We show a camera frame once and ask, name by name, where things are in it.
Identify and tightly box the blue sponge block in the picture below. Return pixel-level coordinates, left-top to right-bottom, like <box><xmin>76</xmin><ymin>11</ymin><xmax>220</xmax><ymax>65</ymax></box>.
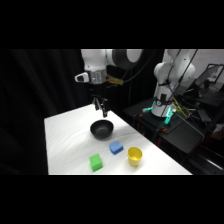
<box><xmin>109</xmin><ymin>140</ymin><xmax>125</xmax><ymax>156</ymax></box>

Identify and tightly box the yellow plastic cup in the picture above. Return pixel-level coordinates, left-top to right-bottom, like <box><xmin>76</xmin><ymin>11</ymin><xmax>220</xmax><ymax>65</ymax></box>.
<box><xmin>126</xmin><ymin>146</ymin><xmax>144</xmax><ymax>168</ymax></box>

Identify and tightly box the yellow cable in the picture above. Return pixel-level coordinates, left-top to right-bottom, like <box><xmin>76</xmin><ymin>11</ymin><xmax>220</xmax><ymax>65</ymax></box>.
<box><xmin>172</xmin><ymin>95</ymin><xmax>194</xmax><ymax>120</ymax></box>

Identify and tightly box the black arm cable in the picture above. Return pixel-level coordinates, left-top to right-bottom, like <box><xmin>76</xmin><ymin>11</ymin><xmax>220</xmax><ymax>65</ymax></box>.
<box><xmin>121</xmin><ymin>49</ymin><xmax>162</xmax><ymax>84</ymax></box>

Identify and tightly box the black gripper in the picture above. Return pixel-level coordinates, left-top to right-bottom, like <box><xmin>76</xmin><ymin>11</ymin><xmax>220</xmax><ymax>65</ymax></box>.
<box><xmin>88</xmin><ymin>81</ymin><xmax>110</xmax><ymax>119</ymax></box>

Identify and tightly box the black bowl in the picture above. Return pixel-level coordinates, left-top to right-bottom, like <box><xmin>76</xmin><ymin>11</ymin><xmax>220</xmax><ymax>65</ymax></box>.
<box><xmin>89</xmin><ymin>120</ymin><xmax>115</xmax><ymax>141</ymax></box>

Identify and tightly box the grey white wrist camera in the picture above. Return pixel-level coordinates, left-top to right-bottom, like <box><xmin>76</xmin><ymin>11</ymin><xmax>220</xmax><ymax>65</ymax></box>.
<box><xmin>74</xmin><ymin>71</ymin><xmax>90</xmax><ymax>84</ymax></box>

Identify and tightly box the black robot stand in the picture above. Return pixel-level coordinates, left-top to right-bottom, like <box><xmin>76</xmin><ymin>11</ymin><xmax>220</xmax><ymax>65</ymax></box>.
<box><xmin>122</xmin><ymin>97</ymin><xmax>206</xmax><ymax>155</ymax></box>

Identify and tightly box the dark tilted monitor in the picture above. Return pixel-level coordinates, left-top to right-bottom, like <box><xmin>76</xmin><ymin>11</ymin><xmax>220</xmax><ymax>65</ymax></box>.
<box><xmin>194</xmin><ymin>63</ymin><xmax>224</xmax><ymax>90</ymax></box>

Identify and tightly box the green cube block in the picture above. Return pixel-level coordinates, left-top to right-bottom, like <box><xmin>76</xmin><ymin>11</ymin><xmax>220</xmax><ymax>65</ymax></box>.
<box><xmin>88</xmin><ymin>153</ymin><xmax>104</xmax><ymax>173</ymax></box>

